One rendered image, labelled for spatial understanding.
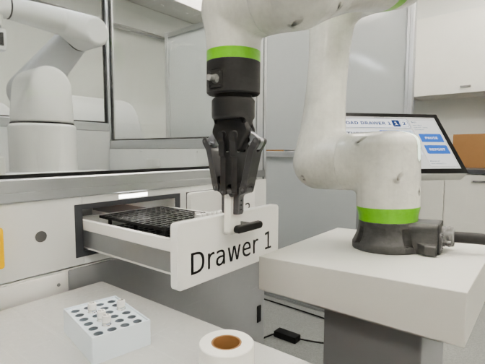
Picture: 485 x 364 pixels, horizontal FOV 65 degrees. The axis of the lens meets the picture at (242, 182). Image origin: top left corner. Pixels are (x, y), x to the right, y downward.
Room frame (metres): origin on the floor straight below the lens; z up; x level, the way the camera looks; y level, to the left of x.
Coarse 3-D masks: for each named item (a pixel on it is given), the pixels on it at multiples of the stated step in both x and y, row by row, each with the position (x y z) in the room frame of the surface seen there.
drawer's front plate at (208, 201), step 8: (192, 192) 1.04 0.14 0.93; (200, 192) 1.05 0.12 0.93; (208, 192) 1.07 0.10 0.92; (216, 192) 1.10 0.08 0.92; (192, 200) 1.02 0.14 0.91; (200, 200) 1.04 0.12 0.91; (208, 200) 1.07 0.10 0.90; (216, 200) 1.10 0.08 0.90; (248, 200) 1.22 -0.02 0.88; (192, 208) 1.02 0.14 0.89; (200, 208) 1.04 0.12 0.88; (208, 208) 1.07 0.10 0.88; (216, 208) 1.10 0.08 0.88
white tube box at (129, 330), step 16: (80, 304) 0.59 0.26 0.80; (96, 304) 0.59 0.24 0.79; (112, 304) 0.59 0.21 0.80; (64, 320) 0.57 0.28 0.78; (80, 320) 0.54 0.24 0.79; (96, 320) 0.54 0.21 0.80; (112, 320) 0.54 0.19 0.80; (128, 320) 0.54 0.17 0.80; (144, 320) 0.54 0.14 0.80; (80, 336) 0.51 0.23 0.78; (96, 336) 0.49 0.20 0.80; (112, 336) 0.49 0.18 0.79; (128, 336) 0.51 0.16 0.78; (144, 336) 0.53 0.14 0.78; (96, 352) 0.48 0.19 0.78; (112, 352) 0.49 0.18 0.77
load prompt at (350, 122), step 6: (348, 120) 1.53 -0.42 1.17; (354, 120) 1.54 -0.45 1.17; (360, 120) 1.54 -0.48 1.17; (366, 120) 1.55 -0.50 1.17; (372, 120) 1.55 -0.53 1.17; (378, 120) 1.56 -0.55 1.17; (384, 120) 1.56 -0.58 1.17; (390, 120) 1.56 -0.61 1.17; (396, 120) 1.57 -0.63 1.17; (402, 120) 1.57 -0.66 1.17; (348, 126) 1.51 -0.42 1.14; (354, 126) 1.51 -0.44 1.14; (360, 126) 1.52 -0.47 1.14; (366, 126) 1.52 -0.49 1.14; (372, 126) 1.53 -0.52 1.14; (378, 126) 1.53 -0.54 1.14; (384, 126) 1.53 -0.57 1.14; (390, 126) 1.54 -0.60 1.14; (396, 126) 1.54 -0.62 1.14; (402, 126) 1.55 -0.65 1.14; (408, 126) 1.55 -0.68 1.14
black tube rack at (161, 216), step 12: (108, 216) 0.82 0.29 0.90; (120, 216) 0.82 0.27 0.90; (132, 216) 0.82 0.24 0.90; (144, 216) 0.82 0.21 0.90; (156, 216) 0.82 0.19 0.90; (168, 216) 0.82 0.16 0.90; (180, 216) 0.82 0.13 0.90; (192, 216) 0.82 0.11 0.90; (132, 228) 0.83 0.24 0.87; (144, 228) 0.83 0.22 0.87; (156, 228) 0.71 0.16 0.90
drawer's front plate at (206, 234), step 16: (256, 208) 0.75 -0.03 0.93; (272, 208) 0.79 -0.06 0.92; (176, 224) 0.59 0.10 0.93; (192, 224) 0.61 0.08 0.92; (208, 224) 0.64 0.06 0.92; (272, 224) 0.79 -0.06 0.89; (176, 240) 0.59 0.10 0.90; (192, 240) 0.61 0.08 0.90; (208, 240) 0.64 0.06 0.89; (224, 240) 0.67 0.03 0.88; (240, 240) 0.71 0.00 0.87; (272, 240) 0.79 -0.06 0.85; (176, 256) 0.59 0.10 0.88; (240, 256) 0.71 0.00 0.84; (256, 256) 0.75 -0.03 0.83; (176, 272) 0.59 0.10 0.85; (208, 272) 0.64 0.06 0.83; (224, 272) 0.67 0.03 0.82; (176, 288) 0.59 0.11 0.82
